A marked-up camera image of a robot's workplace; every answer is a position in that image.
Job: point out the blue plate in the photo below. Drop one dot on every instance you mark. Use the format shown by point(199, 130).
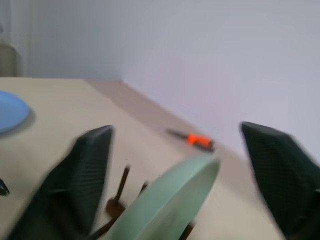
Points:
point(10, 113)

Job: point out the orange black screwdriver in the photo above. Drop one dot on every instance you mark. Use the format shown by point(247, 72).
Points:
point(197, 140)

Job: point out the green plate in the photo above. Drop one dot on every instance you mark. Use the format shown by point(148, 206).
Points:
point(165, 200)

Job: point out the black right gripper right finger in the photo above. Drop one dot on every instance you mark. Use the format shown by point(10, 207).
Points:
point(282, 175)

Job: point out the beige object at wall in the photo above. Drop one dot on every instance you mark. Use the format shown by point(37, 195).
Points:
point(6, 60)

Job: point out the black left gripper tip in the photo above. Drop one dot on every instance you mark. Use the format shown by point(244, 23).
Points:
point(3, 188)

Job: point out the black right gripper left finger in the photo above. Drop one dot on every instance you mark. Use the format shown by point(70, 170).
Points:
point(75, 180)

